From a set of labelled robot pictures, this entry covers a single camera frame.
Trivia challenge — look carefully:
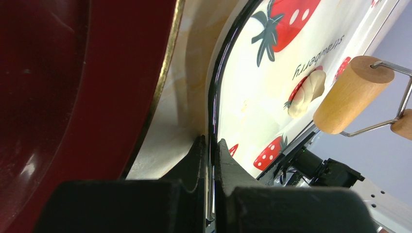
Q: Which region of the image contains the wooden dough roller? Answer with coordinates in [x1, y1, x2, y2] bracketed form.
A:
[313, 55, 412, 140]

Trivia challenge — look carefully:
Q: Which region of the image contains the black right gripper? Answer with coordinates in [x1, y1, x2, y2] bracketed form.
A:
[274, 146, 365, 187]

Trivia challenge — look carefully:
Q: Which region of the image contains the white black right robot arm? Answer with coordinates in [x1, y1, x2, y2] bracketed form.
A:
[274, 147, 412, 233]

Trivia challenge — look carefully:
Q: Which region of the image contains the white strawberry print tray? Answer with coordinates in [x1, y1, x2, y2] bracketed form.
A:
[208, 0, 407, 178]

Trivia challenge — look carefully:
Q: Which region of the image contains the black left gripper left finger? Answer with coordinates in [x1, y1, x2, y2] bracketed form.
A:
[34, 136, 206, 233]

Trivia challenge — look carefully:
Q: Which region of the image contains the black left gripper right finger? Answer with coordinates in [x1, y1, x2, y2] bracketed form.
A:
[215, 140, 376, 233]

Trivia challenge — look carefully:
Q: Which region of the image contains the dark red round plate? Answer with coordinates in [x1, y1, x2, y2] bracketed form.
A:
[0, 0, 184, 233]

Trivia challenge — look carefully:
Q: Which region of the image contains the white dough lump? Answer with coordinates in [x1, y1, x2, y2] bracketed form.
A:
[288, 70, 326, 118]

